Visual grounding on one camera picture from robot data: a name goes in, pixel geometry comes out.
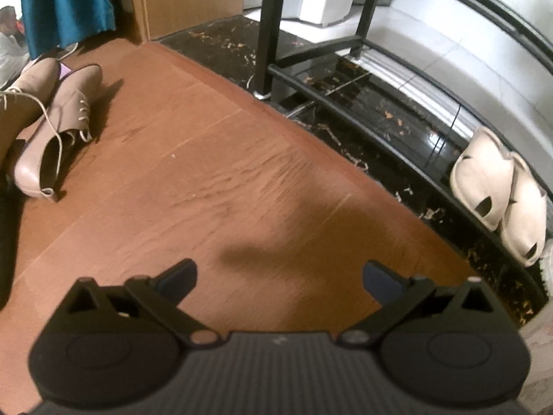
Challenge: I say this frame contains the front black slide sandal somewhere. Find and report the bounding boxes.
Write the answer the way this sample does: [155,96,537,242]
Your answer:
[0,183,21,309]

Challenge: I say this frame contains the lower beige lace-up shoe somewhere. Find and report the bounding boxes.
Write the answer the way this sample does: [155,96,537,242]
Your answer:
[13,64,103,201]

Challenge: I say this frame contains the person in white jacket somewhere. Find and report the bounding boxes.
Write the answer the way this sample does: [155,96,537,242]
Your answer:
[0,6,30,89]

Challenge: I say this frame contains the teal curtain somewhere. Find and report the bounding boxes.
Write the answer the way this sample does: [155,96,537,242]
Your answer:
[21,0,116,59]

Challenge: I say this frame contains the black metal shoe rack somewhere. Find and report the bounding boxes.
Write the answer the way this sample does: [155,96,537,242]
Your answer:
[250,0,552,320]

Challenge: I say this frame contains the upper beige lace-up shoe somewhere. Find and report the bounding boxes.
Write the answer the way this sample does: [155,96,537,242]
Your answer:
[1,58,61,194]

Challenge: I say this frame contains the purple white flat scale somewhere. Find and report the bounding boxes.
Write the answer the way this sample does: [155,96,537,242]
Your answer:
[58,62,72,81]

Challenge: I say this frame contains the beige lace-up shoe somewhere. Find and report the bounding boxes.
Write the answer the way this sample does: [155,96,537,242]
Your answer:
[13,64,103,201]
[1,58,61,194]

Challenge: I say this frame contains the cream sandal right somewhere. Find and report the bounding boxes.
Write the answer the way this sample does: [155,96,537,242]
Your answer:
[499,152,547,267]

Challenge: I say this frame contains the white sneaker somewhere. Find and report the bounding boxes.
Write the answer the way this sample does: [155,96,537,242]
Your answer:
[539,238,553,299]

